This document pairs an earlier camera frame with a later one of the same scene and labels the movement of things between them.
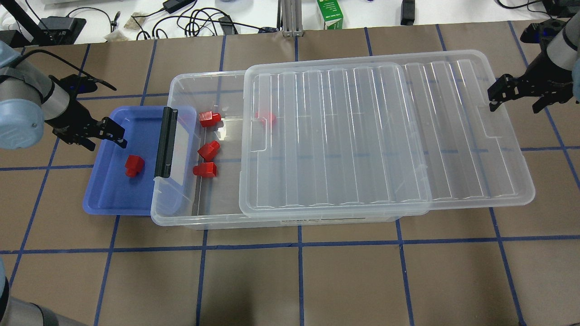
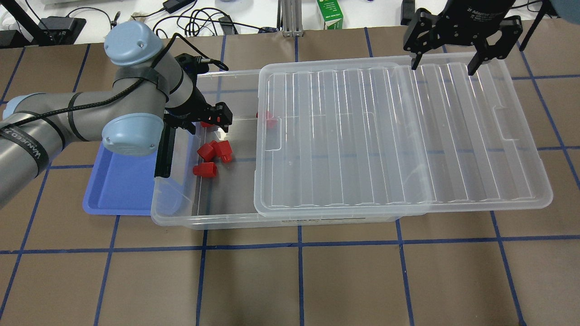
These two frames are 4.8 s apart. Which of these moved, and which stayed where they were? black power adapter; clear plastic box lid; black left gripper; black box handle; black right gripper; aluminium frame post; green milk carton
Moved: clear plastic box lid; black left gripper; black right gripper
Stayed: aluminium frame post; black box handle; green milk carton; black power adapter
